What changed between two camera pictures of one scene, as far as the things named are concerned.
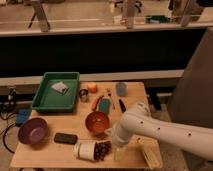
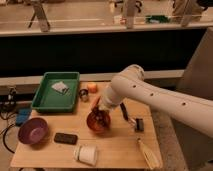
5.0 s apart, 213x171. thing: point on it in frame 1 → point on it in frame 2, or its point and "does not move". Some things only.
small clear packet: (60, 87) does not move
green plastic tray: (57, 92) does not move
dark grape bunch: (101, 148) → (101, 116)
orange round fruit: (92, 87) does not move
